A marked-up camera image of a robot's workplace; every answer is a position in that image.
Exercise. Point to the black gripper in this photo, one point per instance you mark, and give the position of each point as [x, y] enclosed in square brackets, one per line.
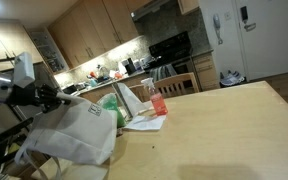
[22, 95]

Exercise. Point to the white canvas tote bag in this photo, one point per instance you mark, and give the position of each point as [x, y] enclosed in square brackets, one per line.
[77, 133]

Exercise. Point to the green cotton balls bag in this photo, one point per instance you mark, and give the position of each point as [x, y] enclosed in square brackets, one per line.
[112, 105]

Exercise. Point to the black toaster oven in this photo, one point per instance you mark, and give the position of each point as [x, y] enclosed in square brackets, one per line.
[70, 89]

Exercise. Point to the teal cup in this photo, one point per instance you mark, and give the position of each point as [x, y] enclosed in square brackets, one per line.
[93, 82]

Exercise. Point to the orange kitchen utensil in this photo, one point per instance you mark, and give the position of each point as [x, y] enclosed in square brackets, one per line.
[93, 74]

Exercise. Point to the open glassware shelf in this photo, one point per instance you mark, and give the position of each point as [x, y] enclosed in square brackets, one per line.
[49, 50]

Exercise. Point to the stainless steel refrigerator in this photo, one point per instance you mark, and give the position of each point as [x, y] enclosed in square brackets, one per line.
[4, 116]

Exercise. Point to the clear glass pitcher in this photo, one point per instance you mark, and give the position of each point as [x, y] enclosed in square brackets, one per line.
[103, 71]

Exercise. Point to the pale tall cabinets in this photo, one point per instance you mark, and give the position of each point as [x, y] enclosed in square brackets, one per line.
[10, 36]

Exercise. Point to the black coffee maker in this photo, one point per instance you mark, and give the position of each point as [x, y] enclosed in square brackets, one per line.
[130, 66]

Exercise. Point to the white paper sheet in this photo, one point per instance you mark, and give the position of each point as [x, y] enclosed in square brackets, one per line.
[147, 122]

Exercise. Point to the orange spray bottle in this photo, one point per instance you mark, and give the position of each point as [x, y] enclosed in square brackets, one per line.
[158, 101]

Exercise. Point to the striped dish towel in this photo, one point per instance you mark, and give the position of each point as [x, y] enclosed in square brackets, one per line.
[162, 72]

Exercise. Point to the black kitchen stove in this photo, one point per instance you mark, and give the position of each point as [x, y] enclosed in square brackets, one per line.
[170, 46]

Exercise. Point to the steel range hood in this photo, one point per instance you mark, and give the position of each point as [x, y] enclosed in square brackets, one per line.
[147, 8]

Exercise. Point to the wooden drawer cabinet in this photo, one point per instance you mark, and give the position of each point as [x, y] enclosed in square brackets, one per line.
[205, 71]

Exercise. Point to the white blue sneaker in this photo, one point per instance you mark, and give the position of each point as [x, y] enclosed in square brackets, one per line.
[239, 76]
[227, 80]

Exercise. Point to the black door lock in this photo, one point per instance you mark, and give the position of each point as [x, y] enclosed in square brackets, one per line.
[244, 13]

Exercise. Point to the white door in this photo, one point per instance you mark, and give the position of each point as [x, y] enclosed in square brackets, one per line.
[274, 40]

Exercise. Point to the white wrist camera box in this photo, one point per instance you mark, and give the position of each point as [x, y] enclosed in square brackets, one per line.
[23, 70]

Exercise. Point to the wooden wall cabinets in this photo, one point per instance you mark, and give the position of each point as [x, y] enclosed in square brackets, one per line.
[94, 30]

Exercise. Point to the small wooden wall cabinet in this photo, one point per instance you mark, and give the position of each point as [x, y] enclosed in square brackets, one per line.
[188, 5]

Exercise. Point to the grey wall phone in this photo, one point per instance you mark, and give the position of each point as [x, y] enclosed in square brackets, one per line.
[216, 23]

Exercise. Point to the white light switch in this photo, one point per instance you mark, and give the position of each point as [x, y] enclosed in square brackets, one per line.
[227, 15]

